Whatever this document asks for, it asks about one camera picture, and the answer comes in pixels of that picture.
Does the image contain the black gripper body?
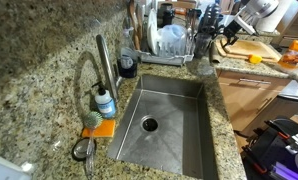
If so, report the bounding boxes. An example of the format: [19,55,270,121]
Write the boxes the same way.
[222,20,241,39]

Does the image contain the stainless steel sink basin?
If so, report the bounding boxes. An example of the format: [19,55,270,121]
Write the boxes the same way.
[107,73,220,180]

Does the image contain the soap pump bottle blue label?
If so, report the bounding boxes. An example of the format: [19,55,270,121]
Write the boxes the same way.
[91,80,117,119]

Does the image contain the round metal sink stopper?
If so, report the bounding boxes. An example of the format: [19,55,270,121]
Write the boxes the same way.
[71,137,98,163]

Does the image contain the small wooden cutting board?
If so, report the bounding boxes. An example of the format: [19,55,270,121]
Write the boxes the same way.
[226,39,273,57]

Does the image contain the black knife block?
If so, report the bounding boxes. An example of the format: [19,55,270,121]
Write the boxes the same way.
[198,2,224,36]

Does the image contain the yellow rubber duck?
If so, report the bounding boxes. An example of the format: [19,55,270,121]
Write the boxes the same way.
[248,54,263,65]

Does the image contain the metal spoons in rack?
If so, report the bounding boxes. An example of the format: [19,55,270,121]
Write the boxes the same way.
[185,8,203,35]

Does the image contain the large light wooden cutting board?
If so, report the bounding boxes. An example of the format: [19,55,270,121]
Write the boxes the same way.
[215,37,283,64]

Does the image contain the clear plastic food container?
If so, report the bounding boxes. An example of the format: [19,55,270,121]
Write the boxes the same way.
[158,23,189,56]

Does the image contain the wooden corner cabinet front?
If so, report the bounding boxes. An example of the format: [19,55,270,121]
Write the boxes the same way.
[217,68,292,132]

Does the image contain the orange lidded jar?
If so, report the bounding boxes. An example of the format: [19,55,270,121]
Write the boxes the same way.
[277,39,298,75]

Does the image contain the grey dish drying rack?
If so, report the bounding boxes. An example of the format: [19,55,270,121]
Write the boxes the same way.
[135,33,195,67]

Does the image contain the black mug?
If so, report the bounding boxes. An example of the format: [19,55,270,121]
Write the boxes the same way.
[158,2,175,28]

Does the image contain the large white plate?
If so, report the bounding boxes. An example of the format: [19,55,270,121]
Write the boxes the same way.
[146,8,160,56]

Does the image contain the wooden spoon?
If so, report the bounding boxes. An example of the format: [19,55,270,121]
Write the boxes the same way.
[128,0,139,51]

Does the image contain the black robot cart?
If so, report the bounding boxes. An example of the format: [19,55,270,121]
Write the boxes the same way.
[242,116,298,180]

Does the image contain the curved steel faucet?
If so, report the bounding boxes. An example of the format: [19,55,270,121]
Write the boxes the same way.
[95,34,123,103]

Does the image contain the orange and black clamp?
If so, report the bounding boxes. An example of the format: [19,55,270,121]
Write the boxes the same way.
[240,146,269,175]

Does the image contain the orange sponge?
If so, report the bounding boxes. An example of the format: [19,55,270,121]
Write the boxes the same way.
[81,119,117,139]

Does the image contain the green dish brush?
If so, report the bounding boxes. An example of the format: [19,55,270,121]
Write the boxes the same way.
[83,110,104,178]

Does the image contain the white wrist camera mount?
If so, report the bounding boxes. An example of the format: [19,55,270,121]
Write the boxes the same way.
[233,14,257,36]

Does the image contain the steel drawer bar handle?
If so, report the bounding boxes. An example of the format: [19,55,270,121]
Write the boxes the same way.
[255,96,274,115]
[238,78,273,85]

